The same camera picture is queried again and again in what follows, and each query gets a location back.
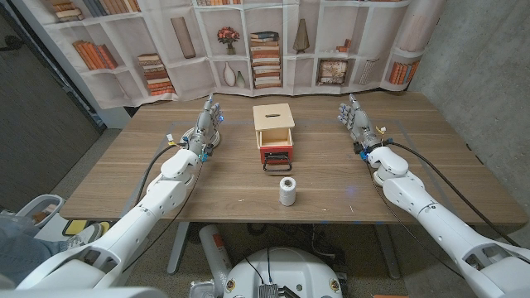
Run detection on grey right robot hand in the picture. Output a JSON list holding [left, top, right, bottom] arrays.
[[337, 93, 384, 151]]

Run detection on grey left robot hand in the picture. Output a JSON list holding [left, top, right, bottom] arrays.
[[185, 94, 225, 156]]

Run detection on white string spool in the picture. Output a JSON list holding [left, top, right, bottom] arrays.
[[278, 176, 297, 207]]

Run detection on light wooden drawer box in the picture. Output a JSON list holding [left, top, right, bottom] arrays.
[[252, 103, 296, 150]]

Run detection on printed bookshelf backdrop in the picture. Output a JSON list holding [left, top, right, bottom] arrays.
[[12, 0, 446, 111]]

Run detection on white cylinder with orange label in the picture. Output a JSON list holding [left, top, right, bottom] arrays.
[[198, 224, 233, 286]]

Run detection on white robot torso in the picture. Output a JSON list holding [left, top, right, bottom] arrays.
[[222, 247, 344, 298]]

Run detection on grey and white sneaker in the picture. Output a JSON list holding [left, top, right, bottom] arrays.
[[64, 223, 104, 252]]

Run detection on crumpled foil tray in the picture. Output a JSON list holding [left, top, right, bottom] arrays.
[[189, 279, 227, 298]]

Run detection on yellow and black floor pad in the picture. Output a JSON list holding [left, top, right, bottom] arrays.
[[61, 219, 111, 238]]

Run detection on white plastic bin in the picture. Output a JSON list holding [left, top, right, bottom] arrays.
[[16, 194, 65, 228]]

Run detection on person's leg in jeans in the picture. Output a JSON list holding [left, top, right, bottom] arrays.
[[0, 217, 67, 286]]

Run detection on coiled white ethernet cable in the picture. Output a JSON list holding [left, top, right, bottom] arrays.
[[181, 127, 221, 148]]

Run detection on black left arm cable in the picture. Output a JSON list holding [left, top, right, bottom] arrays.
[[132, 142, 188, 207]]

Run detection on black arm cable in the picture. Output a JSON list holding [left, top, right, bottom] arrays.
[[132, 142, 188, 207], [388, 142, 522, 248]]

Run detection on red-fronted drawer with black handle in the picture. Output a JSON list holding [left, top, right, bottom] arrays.
[[258, 127, 294, 173]]

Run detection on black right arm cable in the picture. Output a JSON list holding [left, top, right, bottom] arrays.
[[388, 142, 522, 248]]

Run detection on black door handle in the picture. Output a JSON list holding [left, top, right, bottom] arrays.
[[0, 35, 25, 53]]

